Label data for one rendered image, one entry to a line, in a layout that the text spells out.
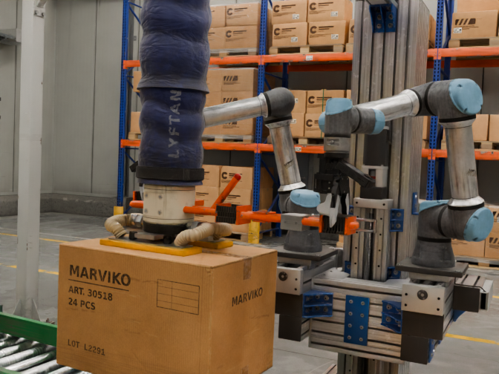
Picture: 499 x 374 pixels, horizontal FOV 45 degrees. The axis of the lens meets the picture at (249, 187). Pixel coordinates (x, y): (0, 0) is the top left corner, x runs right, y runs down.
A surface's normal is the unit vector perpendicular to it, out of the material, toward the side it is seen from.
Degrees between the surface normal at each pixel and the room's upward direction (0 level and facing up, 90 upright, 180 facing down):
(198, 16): 74
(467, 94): 82
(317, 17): 93
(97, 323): 90
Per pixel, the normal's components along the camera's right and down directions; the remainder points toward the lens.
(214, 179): -0.42, 0.04
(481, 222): 0.54, 0.19
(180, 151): 0.39, -0.12
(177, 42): 0.22, -0.22
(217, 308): 0.87, 0.06
